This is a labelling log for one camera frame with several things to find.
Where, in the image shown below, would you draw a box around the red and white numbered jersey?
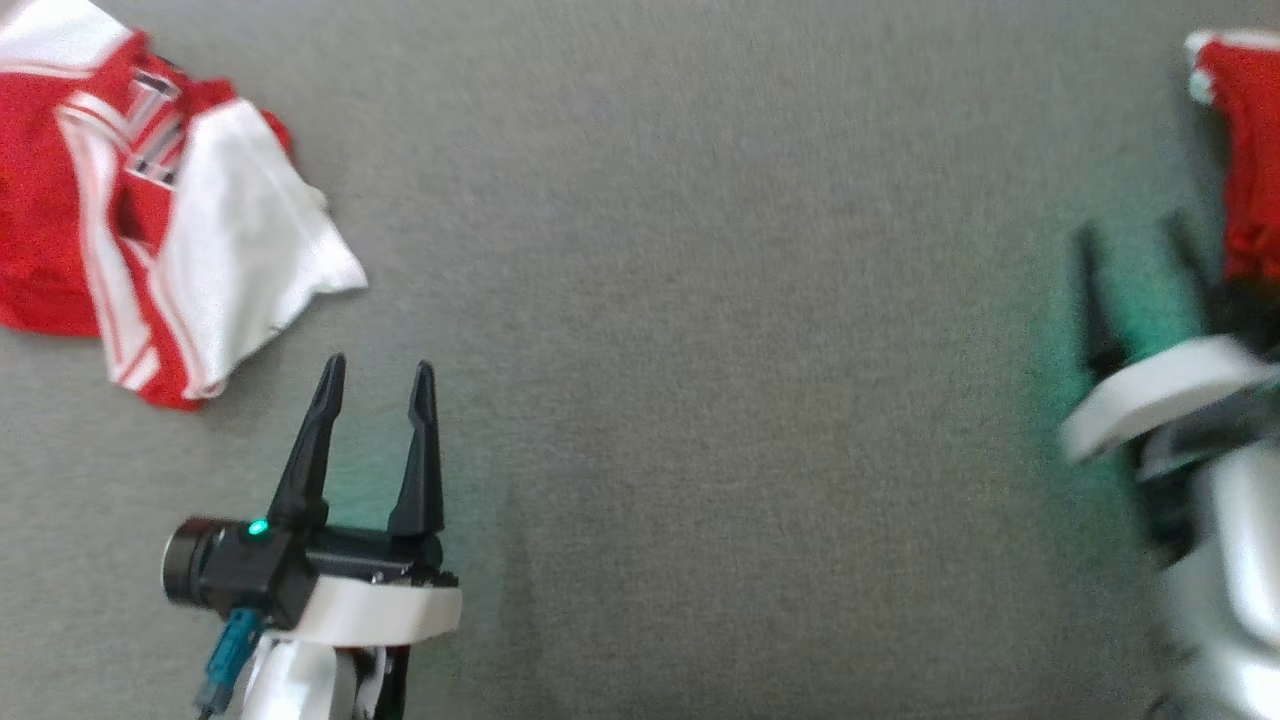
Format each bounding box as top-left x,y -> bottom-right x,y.
0,0 -> 369,411

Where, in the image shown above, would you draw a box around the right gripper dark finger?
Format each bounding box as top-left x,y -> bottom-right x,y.
1072,225 -> 1131,379
1160,212 -> 1226,336

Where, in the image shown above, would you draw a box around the red shorts with white stripes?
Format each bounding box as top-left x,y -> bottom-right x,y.
1185,28 -> 1280,286

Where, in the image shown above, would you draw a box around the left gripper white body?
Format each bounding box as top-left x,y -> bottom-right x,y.
270,528 -> 464,647

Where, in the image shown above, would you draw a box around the teal plug camera cable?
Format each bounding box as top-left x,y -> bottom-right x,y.
196,608 -> 267,719

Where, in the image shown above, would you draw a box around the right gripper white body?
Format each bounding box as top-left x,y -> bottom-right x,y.
1058,335 -> 1280,481

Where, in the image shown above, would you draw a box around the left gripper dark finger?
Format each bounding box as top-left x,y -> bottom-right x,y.
387,361 -> 446,541
266,353 -> 348,534

